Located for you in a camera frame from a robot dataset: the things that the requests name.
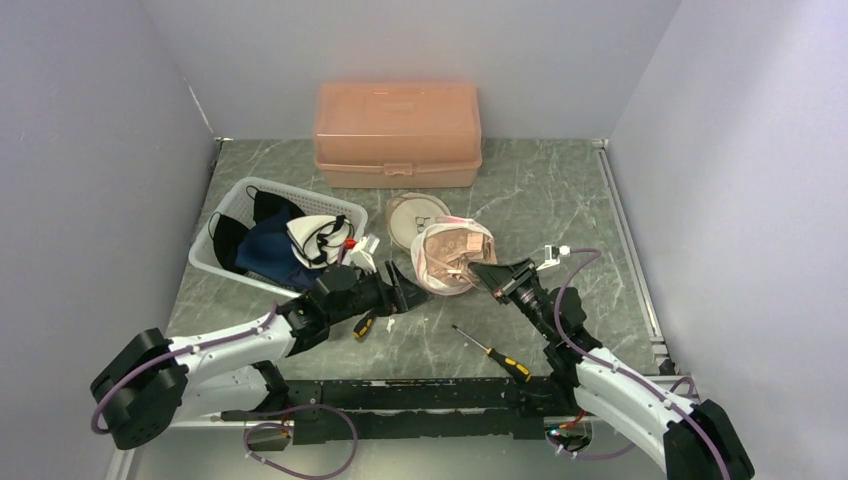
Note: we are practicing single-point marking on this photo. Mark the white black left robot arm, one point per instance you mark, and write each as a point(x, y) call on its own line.
point(156, 380)

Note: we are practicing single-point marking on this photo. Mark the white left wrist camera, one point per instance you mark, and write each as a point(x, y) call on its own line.
point(359, 253)

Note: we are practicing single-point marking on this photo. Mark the long yellow black screwdriver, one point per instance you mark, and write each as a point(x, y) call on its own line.
point(517, 371)

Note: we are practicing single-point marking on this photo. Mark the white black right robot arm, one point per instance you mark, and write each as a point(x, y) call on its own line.
point(685, 438)

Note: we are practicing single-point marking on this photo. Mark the small yellow black screwdriver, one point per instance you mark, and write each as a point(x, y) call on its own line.
point(363, 326)

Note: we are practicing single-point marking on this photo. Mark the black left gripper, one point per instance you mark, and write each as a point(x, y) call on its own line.
point(408, 293)

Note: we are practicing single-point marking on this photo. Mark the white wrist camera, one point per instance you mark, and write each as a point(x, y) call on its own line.
point(553, 256)
point(359, 253)

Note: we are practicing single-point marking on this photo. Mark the white mesh laundry bag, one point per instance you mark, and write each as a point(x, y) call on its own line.
point(408, 214)

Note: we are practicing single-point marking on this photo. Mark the beige lace bra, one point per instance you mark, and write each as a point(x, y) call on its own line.
point(457, 255)

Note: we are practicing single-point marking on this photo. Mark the pink rimmed mesh bag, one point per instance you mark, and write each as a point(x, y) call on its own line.
point(444, 255)

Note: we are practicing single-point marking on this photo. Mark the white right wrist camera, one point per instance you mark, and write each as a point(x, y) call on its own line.
point(553, 256)

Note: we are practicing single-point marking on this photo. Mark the white black trimmed bra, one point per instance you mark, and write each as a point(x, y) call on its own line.
point(317, 240)

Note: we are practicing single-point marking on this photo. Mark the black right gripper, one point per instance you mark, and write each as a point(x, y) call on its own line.
point(501, 279)

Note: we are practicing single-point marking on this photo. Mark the orange plastic storage box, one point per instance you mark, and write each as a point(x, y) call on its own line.
point(384, 135)

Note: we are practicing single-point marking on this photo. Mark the white plastic basket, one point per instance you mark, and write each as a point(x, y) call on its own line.
point(237, 204)

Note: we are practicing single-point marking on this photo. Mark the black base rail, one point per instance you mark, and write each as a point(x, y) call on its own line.
point(319, 411)

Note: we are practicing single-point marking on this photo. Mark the navy blue bra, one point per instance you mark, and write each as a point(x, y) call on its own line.
point(267, 250)

